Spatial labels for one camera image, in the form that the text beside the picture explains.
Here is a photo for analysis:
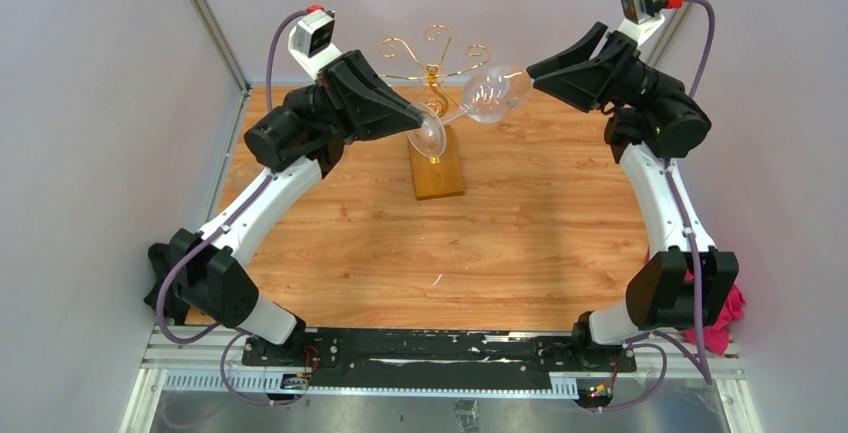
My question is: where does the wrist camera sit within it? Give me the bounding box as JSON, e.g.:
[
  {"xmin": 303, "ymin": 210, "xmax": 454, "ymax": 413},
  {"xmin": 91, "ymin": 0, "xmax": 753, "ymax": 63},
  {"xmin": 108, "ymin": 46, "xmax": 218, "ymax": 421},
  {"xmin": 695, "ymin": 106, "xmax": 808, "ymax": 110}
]
[
  {"xmin": 617, "ymin": 0, "xmax": 684, "ymax": 47},
  {"xmin": 288, "ymin": 5, "xmax": 342, "ymax": 80}
]

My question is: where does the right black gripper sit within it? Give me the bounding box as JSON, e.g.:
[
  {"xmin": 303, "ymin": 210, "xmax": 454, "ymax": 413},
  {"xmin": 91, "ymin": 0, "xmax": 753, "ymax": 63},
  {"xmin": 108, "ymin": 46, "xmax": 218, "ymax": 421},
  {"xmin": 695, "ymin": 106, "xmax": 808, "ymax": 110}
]
[{"xmin": 523, "ymin": 23, "xmax": 686, "ymax": 115}]

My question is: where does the wine glass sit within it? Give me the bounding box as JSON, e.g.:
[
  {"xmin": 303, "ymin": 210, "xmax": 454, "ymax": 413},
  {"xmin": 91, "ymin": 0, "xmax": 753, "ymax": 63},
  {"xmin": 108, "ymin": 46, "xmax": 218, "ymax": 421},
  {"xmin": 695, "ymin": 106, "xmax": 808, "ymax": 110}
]
[{"xmin": 407, "ymin": 65, "xmax": 532, "ymax": 161}]

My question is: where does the ribbed glass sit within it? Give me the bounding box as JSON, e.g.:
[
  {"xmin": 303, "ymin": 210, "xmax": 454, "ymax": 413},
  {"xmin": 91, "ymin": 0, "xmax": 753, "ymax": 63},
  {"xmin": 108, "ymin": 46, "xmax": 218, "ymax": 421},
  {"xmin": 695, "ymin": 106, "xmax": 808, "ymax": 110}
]
[{"xmin": 229, "ymin": 163, "xmax": 264, "ymax": 194}]

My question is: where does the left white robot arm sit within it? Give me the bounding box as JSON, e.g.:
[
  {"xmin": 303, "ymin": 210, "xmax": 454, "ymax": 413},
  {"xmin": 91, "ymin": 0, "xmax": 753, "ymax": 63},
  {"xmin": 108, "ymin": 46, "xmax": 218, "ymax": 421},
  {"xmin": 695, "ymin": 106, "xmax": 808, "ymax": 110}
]
[{"xmin": 153, "ymin": 50, "xmax": 423, "ymax": 366}]

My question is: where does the gold wire glass rack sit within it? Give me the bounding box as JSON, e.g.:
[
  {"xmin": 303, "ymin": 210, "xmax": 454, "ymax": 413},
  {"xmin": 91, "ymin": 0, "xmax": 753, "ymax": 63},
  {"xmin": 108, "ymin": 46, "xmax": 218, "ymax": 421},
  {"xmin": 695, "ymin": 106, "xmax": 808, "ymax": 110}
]
[{"xmin": 378, "ymin": 24, "xmax": 492, "ymax": 117}]

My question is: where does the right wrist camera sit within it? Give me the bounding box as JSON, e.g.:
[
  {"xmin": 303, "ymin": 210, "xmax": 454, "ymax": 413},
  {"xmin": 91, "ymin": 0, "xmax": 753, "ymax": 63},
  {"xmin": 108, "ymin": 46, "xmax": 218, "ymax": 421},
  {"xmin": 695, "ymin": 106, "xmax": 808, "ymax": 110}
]
[{"xmin": 617, "ymin": 0, "xmax": 684, "ymax": 47}]

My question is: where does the aluminium frame rail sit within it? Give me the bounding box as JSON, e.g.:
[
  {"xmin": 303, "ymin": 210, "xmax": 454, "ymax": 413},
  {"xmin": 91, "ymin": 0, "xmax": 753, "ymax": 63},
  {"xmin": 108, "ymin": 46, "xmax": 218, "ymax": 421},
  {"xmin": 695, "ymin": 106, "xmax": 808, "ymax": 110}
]
[{"xmin": 120, "ymin": 327, "xmax": 763, "ymax": 432}]

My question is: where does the black cloth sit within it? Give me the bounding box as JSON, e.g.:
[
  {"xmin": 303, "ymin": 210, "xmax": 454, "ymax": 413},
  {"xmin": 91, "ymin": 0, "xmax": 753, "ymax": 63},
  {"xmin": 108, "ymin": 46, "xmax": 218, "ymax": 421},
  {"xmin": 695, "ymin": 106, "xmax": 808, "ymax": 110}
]
[{"xmin": 144, "ymin": 243, "xmax": 190, "ymax": 326}]

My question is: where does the wooden rack base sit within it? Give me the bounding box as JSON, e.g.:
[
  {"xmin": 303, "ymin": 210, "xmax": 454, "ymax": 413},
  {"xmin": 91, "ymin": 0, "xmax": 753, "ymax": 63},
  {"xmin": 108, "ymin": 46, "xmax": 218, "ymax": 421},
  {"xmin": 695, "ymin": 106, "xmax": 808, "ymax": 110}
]
[{"xmin": 408, "ymin": 126, "xmax": 465, "ymax": 201}]

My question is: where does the pink cloth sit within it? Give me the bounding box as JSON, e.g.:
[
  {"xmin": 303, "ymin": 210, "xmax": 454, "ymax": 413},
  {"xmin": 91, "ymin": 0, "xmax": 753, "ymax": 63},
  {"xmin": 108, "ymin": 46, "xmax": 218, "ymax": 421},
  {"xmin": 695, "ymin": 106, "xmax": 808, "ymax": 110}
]
[{"xmin": 642, "ymin": 251, "xmax": 747, "ymax": 357}]

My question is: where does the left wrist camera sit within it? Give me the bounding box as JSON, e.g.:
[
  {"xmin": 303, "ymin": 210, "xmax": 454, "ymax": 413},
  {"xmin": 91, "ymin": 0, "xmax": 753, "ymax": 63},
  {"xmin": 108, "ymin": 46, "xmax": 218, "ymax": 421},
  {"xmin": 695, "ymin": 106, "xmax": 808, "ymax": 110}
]
[{"xmin": 288, "ymin": 5, "xmax": 342, "ymax": 80}]

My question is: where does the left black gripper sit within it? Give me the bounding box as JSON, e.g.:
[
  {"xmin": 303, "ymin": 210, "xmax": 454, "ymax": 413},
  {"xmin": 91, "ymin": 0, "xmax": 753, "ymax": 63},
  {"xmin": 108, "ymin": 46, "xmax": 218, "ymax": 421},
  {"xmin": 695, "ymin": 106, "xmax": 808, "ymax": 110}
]
[{"xmin": 282, "ymin": 53, "xmax": 424, "ymax": 147}]

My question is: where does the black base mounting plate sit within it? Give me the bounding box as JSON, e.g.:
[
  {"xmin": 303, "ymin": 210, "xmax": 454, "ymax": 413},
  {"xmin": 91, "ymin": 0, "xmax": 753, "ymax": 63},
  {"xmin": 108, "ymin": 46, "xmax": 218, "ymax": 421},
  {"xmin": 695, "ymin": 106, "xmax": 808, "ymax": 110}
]
[{"xmin": 242, "ymin": 328, "xmax": 636, "ymax": 392}]

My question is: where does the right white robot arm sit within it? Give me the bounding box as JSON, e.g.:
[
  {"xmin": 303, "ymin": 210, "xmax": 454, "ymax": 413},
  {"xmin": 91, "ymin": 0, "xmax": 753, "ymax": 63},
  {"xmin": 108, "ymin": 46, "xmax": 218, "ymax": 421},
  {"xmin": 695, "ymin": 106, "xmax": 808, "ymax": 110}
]
[{"xmin": 527, "ymin": 23, "xmax": 739, "ymax": 371}]

